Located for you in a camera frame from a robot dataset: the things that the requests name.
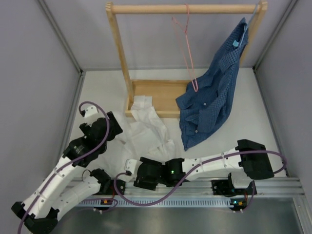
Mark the white shirt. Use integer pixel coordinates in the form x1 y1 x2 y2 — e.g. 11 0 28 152
97 96 177 178

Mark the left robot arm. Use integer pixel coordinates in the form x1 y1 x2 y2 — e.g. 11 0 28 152
11 112 123 234

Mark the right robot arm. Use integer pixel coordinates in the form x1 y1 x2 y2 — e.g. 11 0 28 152
125 139 274 194

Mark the blue checked shirt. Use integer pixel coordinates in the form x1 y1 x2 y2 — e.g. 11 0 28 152
175 18 248 151

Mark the light blue hanger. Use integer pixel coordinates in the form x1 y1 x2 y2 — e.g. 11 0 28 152
238 3 259 47

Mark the wooden clothes rack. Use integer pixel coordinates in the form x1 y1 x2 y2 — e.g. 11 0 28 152
105 0 268 118

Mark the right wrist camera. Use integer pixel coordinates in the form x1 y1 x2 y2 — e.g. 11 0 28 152
124 159 139 177

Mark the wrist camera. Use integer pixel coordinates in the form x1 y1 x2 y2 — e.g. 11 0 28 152
124 159 139 177
80 105 98 124

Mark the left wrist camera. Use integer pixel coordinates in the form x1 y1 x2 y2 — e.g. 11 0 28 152
80 105 98 124

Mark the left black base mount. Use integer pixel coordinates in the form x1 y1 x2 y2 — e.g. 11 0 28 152
107 179 126 196

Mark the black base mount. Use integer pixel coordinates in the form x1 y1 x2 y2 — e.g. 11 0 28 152
211 179 233 197
107 179 126 196

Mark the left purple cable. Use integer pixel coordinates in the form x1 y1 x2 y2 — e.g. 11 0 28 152
17 101 119 234

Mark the slotted grey cable duct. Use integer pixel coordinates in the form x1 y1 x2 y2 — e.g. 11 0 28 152
77 196 236 208

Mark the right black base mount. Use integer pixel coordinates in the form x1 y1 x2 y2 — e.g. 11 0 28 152
211 179 233 197

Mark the pink wire hanger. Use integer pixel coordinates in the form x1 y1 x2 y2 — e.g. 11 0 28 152
171 3 199 92

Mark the aluminium mounting rail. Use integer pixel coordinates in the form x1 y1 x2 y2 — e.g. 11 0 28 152
65 177 304 195

